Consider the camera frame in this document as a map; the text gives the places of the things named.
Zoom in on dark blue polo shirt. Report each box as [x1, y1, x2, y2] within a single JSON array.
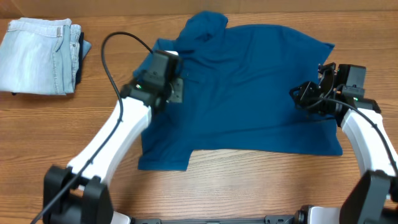
[[138, 11, 343, 170]]

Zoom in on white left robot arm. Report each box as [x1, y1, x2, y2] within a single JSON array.
[[39, 50, 182, 224]]

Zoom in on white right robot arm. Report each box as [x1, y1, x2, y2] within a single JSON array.
[[288, 63, 397, 224]]

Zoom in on folded dark navy garment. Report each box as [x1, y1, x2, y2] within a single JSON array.
[[75, 32, 91, 85]]

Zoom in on folded light blue jeans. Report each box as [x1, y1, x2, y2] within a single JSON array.
[[1, 17, 81, 95]]

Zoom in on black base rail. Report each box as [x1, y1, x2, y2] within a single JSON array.
[[110, 213, 294, 224]]

